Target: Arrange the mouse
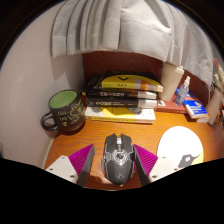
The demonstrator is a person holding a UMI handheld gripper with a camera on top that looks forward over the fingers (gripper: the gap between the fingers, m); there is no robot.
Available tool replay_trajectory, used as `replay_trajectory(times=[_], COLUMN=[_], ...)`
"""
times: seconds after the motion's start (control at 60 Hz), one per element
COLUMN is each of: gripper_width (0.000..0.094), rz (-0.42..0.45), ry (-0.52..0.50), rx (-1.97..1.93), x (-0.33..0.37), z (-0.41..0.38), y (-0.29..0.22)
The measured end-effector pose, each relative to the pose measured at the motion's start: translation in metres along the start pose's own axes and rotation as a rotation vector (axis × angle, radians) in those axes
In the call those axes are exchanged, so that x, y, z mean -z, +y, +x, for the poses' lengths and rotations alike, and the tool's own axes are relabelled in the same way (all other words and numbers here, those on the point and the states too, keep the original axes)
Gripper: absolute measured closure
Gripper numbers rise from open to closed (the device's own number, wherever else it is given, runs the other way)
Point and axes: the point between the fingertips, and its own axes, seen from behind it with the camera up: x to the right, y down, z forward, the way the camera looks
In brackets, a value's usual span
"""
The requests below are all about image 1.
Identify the orange book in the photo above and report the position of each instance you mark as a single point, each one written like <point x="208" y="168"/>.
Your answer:
<point x="203" y="119"/>

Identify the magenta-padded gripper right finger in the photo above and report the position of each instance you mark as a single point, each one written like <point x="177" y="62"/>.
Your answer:
<point x="161" y="167"/>

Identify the white yellow black mouse pad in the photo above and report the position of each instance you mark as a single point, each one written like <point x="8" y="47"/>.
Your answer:
<point x="178" y="143"/>

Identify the white curtain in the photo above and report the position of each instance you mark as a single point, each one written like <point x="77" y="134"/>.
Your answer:
<point x="133" y="30"/>

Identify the grey black computer mouse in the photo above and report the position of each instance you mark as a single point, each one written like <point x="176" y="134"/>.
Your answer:
<point x="118" y="160"/>

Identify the cream pitcher vase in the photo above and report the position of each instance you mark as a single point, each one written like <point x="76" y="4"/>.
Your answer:
<point x="213" y="108"/>

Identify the red book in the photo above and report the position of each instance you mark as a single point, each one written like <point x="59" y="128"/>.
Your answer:
<point x="170" y="107"/>

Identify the blue book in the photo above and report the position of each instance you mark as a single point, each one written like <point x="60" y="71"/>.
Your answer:
<point x="196" y="108"/>

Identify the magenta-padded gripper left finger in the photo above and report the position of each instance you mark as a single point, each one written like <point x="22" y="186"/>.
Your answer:
<point x="65" y="167"/>

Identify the white and yellow book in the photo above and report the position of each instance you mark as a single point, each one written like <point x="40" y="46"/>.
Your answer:
<point x="116" y="115"/>

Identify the dark mug with green inside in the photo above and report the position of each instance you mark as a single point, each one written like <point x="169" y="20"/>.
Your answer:
<point x="68" y="115"/>

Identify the clear spray bottle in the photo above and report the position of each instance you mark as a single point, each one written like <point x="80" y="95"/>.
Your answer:
<point x="181" y="95"/>

